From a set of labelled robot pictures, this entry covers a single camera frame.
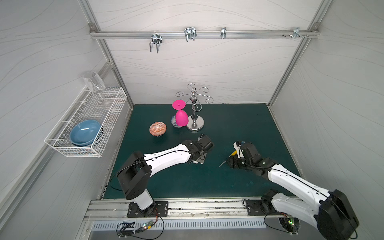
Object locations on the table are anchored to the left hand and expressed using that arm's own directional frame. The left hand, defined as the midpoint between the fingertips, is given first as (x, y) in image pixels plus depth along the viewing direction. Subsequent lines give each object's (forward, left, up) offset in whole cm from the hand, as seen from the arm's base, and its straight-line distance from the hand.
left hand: (199, 154), depth 84 cm
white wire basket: (+13, +49, +24) cm, 56 cm away
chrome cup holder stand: (+29, +2, -6) cm, 29 cm away
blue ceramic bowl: (-4, +49, +27) cm, 56 cm away
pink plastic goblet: (+18, +11, +12) cm, 24 cm away
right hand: (-2, -17, -2) cm, 18 cm away
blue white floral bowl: (+24, +18, -2) cm, 30 cm away
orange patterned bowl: (+22, +30, -7) cm, 38 cm away
